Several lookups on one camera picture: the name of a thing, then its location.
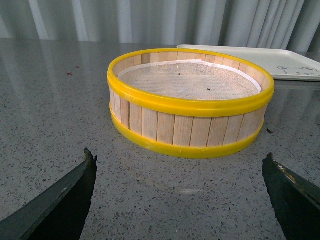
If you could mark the grey pleated curtain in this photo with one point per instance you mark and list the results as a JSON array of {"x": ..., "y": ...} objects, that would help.
[{"x": 273, "y": 24}]

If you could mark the white mesh steamer liner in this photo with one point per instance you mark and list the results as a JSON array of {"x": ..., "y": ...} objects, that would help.
[{"x": 191, "y": 80}]

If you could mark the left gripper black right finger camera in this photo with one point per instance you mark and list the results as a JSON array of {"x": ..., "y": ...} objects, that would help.
[{"x": 295, "y": 200}]

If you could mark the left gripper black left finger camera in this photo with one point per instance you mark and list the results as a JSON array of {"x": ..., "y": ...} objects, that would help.
[{"x": 60, "y": 212}]

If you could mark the white bear print tray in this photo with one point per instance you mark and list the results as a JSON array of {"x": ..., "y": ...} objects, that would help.
[{"x": 281, "y": 64}]

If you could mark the wooden steamer basket yellow rims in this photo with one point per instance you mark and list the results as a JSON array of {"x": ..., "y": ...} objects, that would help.
[{"x": 196, "y": 129}]

